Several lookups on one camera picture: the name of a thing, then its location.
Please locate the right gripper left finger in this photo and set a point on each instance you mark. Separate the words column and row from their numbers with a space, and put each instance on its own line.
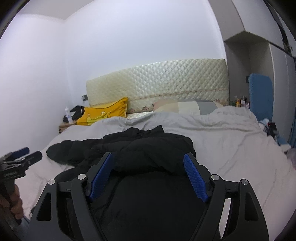
column 45, row 223

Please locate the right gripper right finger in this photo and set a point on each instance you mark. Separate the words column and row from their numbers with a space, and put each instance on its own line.
column 245, row 220

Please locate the black puffer jacket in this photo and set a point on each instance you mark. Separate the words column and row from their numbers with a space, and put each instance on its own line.
column 148, row 194

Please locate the person's left hand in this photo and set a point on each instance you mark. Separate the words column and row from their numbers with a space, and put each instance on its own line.
column 16, row 204

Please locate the blue jeans leg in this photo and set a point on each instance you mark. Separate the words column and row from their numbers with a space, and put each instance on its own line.
column 22, row 230

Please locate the wooden nightstand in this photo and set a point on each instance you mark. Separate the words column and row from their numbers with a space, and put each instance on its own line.
column 64, row 126

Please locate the white spray bottle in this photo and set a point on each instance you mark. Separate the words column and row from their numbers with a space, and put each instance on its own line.
column 68, row 115

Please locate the grey white duvet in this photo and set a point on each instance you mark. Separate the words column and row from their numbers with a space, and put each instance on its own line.
column 229, row 142

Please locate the black bag on nightstand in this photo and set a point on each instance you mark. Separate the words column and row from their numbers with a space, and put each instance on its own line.
column 77, row 112

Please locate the yellow pillow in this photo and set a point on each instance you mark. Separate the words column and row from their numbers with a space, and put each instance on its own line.
column 103, row 111

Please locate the black device on bedside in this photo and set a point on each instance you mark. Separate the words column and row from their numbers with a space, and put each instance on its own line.
column 272, row 130

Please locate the small bottles on shelf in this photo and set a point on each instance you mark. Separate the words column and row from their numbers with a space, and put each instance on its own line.
column 241, row 102

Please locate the patchwork pastel pillow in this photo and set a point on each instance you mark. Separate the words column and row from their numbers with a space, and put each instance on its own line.
column 190, row 106

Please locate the cream quilted headboard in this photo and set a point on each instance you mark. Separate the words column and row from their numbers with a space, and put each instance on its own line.
column 144, row 85

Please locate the grey wardrobe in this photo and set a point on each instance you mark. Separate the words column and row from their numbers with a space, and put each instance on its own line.
column 256, row 40

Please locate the wall power socket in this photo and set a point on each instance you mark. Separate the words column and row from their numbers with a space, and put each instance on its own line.
column 84, row 98

